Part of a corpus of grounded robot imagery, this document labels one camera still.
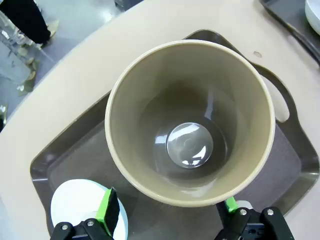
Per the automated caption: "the dark brown plastic tray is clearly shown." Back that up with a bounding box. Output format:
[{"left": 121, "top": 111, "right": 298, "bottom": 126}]
[
  {"left": 258, "top": 0, "right": 320, "bottom": 65},
  {"left": 29, "top": 29, "right": 320, "bottom": 240}
]

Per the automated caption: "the light blue bowl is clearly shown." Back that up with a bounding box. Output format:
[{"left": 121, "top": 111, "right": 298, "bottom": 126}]
[{"left": 50, "top": 178, "right": 130, "bottom": 240}]

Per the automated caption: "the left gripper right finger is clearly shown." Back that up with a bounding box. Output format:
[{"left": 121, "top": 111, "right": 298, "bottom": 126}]
[{"left": 216, "top": 196, "right": 296, "bottom": 240}]

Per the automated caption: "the tall tan cup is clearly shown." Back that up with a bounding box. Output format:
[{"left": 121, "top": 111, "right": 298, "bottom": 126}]
[{"left": 104, "top": 39, "right": 276, "bottom": 208}]

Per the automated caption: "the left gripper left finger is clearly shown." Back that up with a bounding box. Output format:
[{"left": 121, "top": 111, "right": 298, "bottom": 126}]
[{"left": 50, "top": 186, "right": 121, "bottom": 240}]

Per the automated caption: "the grey bowl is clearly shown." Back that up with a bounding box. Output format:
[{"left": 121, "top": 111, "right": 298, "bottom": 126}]
[{"left": 304, "top": 0, "right": 320, "bottom": 36}]

